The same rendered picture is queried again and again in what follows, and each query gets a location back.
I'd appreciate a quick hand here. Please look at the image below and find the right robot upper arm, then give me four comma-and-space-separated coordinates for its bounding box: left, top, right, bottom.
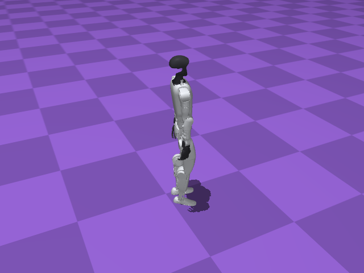
179, 88, 193, 122

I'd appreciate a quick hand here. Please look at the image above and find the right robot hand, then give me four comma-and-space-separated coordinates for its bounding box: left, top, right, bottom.
178, 141, 191, 160

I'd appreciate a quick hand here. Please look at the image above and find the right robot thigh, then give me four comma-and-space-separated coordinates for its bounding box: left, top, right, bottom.
176, 134, 196, 177

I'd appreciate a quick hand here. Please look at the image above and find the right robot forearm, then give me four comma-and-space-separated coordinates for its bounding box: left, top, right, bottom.
182, 118, 193, 146

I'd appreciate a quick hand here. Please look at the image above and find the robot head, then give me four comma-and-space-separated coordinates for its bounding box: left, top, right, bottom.
169, 55, 189, 86

